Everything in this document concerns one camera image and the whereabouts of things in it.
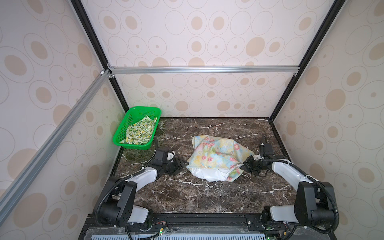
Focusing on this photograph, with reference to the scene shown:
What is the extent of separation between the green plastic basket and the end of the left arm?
0.25 metres

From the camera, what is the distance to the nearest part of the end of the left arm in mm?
693

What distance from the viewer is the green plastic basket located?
38.9 inches
